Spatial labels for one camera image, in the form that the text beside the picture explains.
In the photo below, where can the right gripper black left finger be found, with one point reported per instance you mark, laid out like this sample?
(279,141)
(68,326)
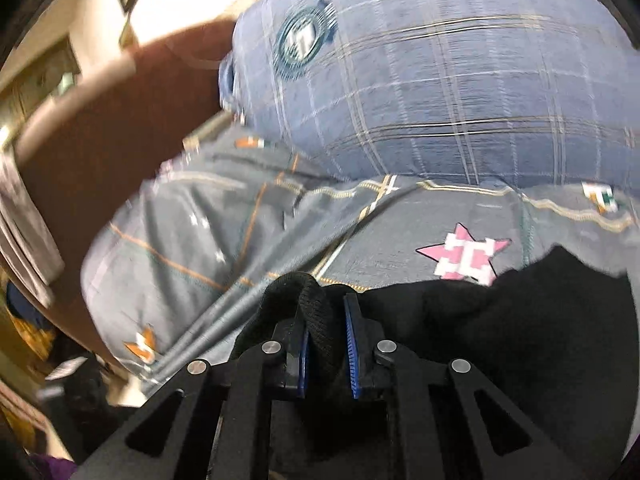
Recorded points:
(209,421)

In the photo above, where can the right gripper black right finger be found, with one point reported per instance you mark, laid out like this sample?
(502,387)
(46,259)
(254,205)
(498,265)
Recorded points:
(448,420)

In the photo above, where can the black pants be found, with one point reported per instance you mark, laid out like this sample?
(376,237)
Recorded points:
(558,338)

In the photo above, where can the grey patterned bed sheet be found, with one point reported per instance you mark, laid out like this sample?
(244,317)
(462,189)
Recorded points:
(183,264)

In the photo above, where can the brown wooden headboard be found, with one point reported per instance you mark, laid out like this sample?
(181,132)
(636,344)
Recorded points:
(82,155)

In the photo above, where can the blue plaid pillow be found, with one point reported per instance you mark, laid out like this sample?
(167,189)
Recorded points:
(525,91)

